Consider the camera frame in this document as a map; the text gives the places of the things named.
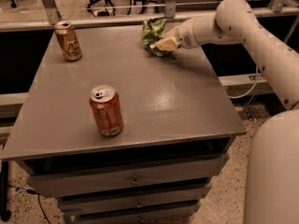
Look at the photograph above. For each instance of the gold soda can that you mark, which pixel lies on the gold soda can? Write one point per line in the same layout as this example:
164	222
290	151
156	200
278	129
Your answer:
68	41

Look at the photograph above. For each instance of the grey drawer cabinet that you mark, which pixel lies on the grey drawer cabinet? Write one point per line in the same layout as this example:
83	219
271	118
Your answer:
171	108

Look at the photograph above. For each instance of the grey drawer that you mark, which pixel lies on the grey drawer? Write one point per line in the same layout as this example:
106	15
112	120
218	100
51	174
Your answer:
135	200
127	176
139	216

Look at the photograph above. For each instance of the red coke can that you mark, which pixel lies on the red coke can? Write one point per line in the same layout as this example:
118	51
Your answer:
106	108

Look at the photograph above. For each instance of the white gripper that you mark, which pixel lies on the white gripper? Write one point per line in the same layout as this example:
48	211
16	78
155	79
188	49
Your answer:
185	35

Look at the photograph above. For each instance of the bottom grey drawer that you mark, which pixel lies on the bottom grey drawer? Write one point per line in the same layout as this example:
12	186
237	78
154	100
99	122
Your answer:
139	216

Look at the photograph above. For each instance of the middle grey drawer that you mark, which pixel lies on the middle grey drawer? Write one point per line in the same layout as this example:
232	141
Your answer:
135	200

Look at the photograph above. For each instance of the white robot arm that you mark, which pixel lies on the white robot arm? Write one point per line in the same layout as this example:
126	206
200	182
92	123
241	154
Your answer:
272	184

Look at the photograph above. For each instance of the top grey drawer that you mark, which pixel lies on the top grey drawer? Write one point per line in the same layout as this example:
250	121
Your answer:
127	176

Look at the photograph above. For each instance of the black stand leg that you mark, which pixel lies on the black stand leg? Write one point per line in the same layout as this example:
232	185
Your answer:
5	214

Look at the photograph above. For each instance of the green jalapeno chip bag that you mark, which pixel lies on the green jalapeno chip bag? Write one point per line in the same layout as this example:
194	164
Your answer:
152	32

